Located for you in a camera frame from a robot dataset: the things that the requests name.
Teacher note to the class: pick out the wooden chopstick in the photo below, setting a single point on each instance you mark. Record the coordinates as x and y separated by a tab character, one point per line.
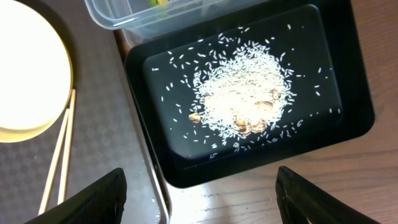
67	150
53	164

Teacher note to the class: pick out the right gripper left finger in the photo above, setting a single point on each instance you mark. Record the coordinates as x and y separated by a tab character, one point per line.
101	202

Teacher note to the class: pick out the wooden chopstick left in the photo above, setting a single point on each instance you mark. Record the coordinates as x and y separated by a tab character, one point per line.
53	164

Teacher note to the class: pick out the wooden chopstick right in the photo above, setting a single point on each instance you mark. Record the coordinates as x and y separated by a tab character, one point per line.
67	150

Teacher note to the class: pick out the rice and food scraps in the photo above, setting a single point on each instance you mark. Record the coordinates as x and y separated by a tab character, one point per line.
243	88

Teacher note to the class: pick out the brown serving tray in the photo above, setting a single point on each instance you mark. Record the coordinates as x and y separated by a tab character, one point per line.
106	131

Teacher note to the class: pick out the black tray bin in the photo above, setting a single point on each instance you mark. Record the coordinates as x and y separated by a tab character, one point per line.
337	21

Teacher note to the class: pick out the green snack wrapper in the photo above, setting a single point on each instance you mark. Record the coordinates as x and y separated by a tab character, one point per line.
157	2

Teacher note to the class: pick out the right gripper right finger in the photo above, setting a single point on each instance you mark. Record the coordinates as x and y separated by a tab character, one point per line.
300	201

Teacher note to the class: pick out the yellow plate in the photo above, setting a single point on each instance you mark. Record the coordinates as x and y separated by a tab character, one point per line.
31	135

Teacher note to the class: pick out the clear plastic bin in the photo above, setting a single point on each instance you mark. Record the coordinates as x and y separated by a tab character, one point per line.
139	21

